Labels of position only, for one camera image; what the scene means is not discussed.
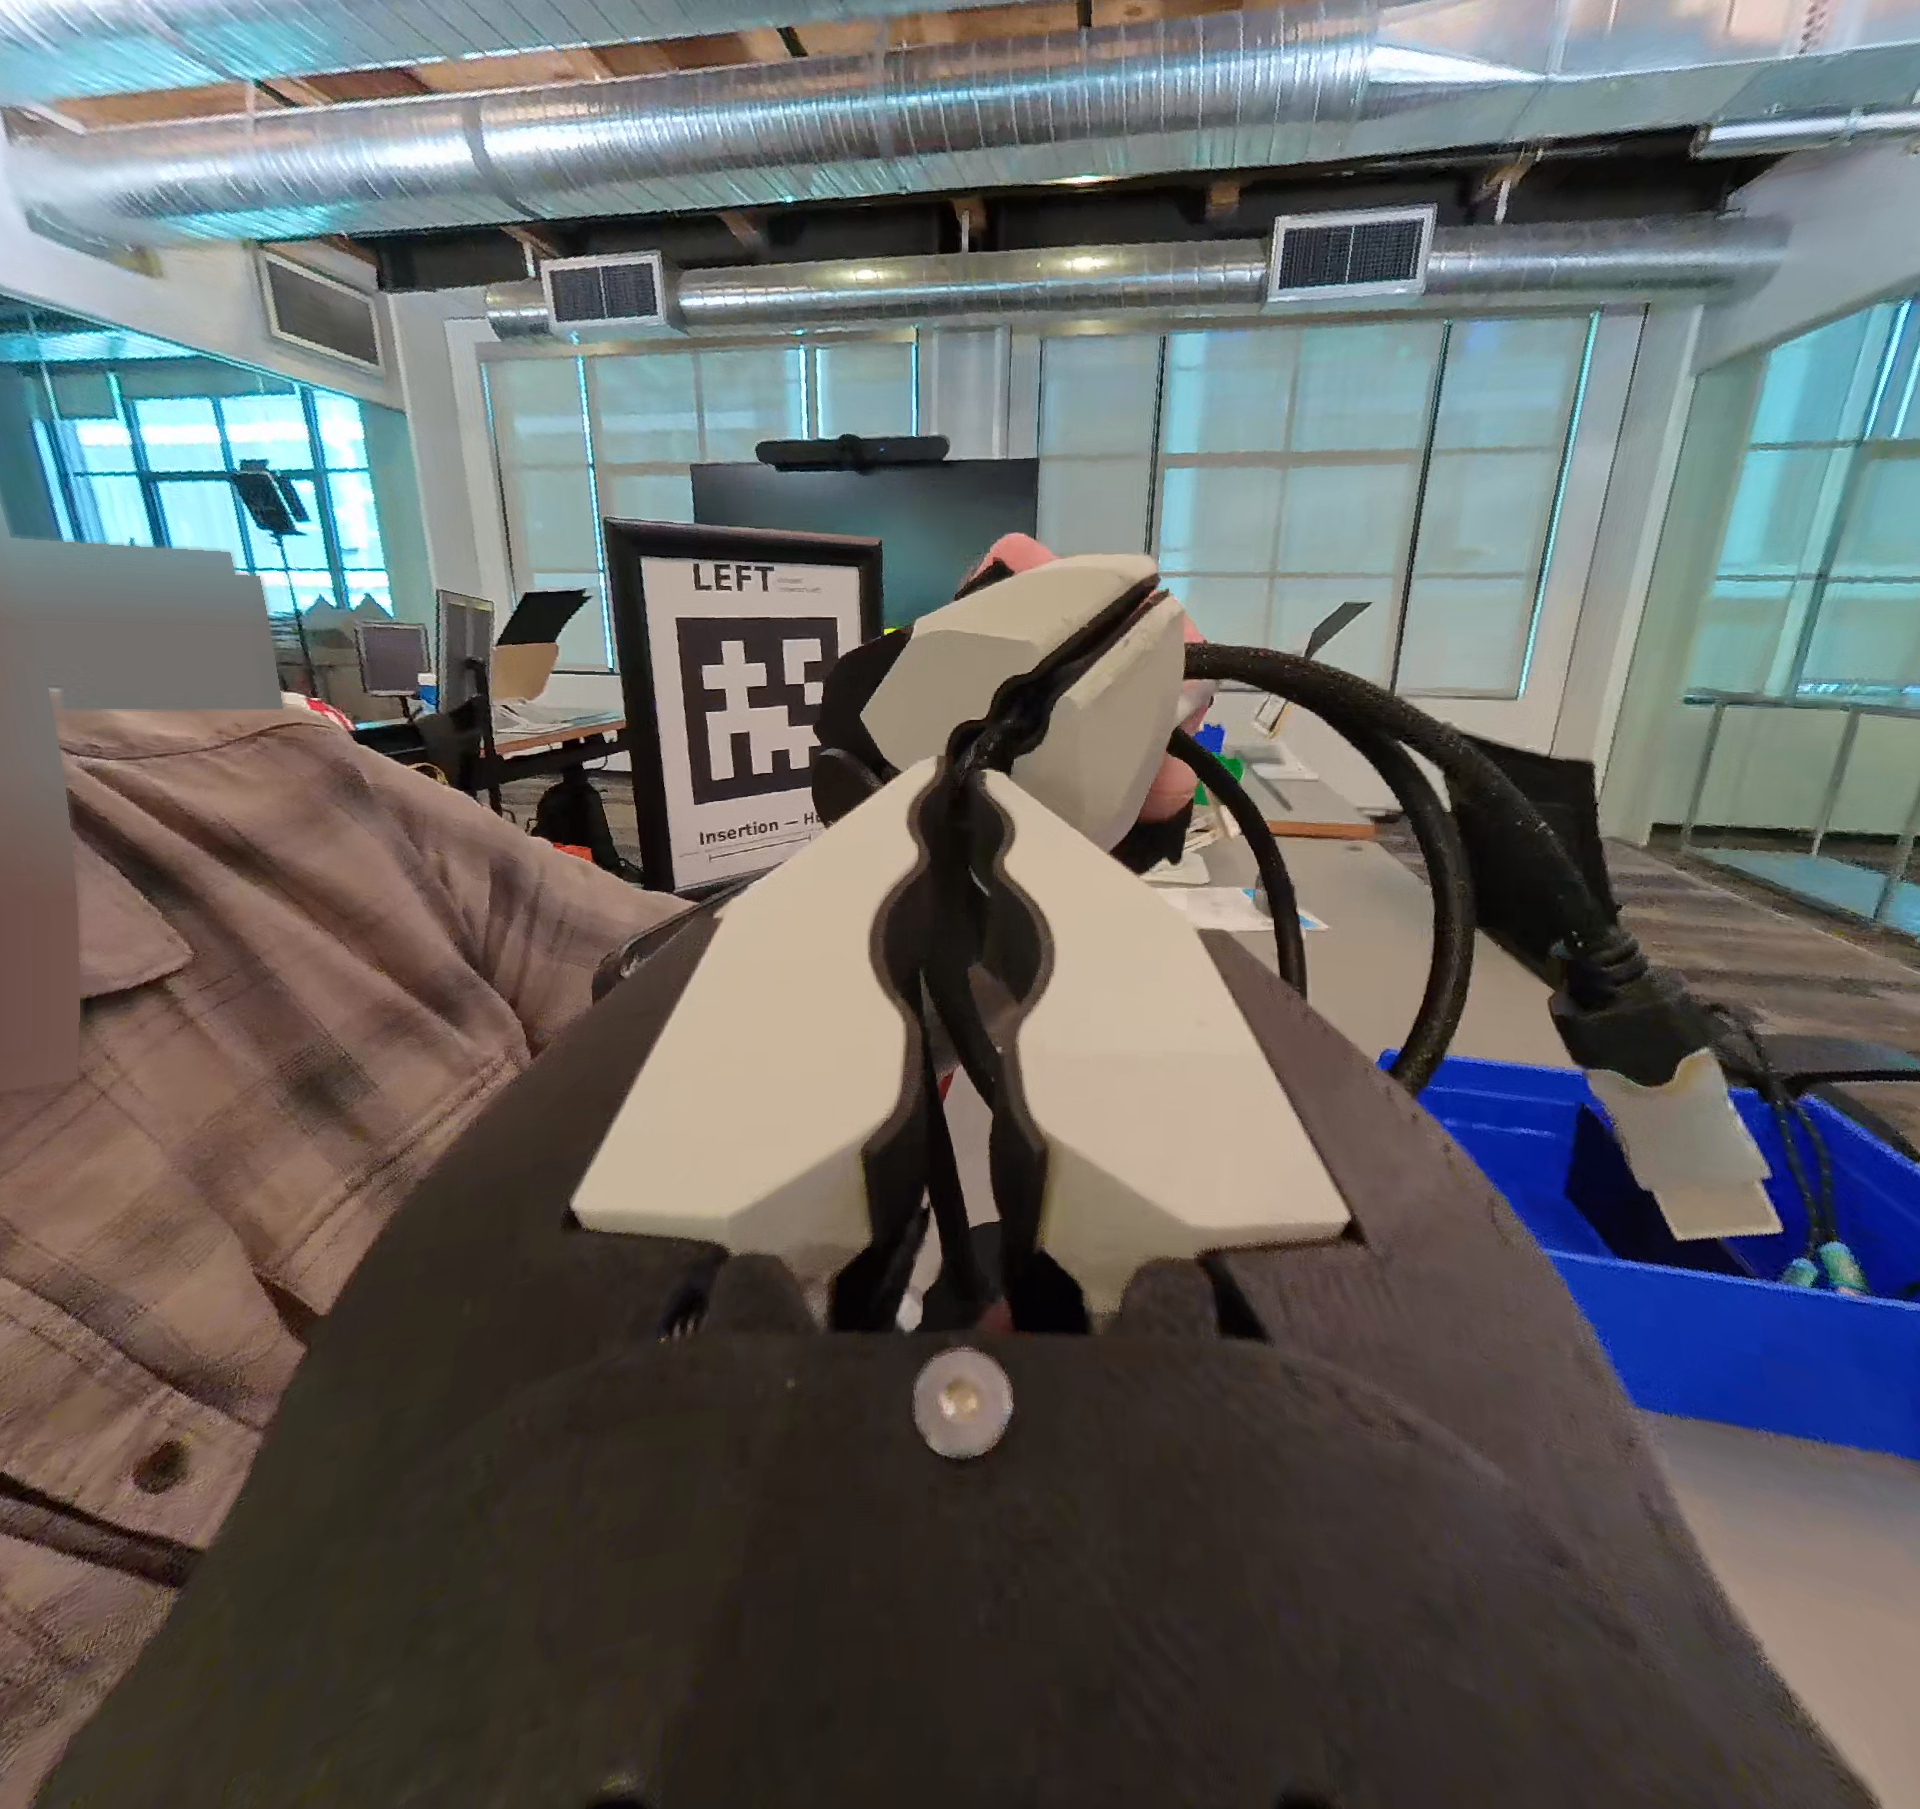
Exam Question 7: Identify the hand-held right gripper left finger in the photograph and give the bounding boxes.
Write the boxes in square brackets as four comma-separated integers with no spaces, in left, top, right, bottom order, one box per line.
[569,764,970,1333]

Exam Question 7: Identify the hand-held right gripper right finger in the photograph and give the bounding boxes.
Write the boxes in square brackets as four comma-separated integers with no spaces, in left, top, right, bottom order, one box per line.
[967,771,1356,1334]

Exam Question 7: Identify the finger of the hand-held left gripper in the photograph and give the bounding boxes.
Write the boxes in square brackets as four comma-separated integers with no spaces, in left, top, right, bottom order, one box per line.
[868,556,1168,776]
[981,593,1191,855]

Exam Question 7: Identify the black braided hdmi cable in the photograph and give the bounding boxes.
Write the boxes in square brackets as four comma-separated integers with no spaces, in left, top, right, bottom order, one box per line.
[900,644,1720,1315]

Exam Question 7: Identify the person's left forearm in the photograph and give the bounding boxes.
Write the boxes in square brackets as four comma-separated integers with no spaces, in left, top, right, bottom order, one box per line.
[60,706,699,1091]

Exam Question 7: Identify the large black monitor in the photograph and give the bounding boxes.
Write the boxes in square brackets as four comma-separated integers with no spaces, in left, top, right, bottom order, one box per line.
[691,459,1040,636]

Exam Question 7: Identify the white paper sheet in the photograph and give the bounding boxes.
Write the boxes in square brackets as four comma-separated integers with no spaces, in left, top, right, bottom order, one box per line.
[1162,876,1332,938]

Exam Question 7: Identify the black panel on white stand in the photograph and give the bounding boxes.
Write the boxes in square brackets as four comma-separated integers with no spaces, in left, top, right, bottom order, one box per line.
[1257,601,1375,779]

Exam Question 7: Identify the large paned window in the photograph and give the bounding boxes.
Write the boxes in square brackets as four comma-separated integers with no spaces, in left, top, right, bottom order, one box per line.
[1035,309,1646,700]
[480,331,920,674]
[45,384,395,616]
[1702,300,1920,709]

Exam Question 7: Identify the black office chair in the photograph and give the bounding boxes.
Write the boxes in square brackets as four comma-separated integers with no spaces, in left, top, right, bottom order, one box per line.
[1441,729,1628,945]

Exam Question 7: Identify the white air vent grille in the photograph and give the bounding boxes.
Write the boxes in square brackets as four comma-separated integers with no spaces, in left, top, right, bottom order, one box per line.
[540,248,672,336]
[254,246,385,373]
[1267,205,1438,304]

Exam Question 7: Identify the blue plastic bin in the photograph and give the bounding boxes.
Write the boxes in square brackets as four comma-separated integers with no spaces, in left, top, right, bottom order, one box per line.
[1377,1046,1920,1462]

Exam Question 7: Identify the glass railing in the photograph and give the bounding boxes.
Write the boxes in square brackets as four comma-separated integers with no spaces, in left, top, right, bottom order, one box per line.
[1681,683,1920,930]

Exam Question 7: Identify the black camera bar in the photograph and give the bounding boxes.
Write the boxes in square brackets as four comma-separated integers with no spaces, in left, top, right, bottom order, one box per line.
[754,432,952,473]

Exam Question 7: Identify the slim silver air duct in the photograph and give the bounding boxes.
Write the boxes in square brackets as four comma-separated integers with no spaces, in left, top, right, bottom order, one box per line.
[484,210,1795,344]

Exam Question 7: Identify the black cable with green plugs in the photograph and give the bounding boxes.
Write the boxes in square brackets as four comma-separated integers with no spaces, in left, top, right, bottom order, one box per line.
[1702,999,1877,1299]

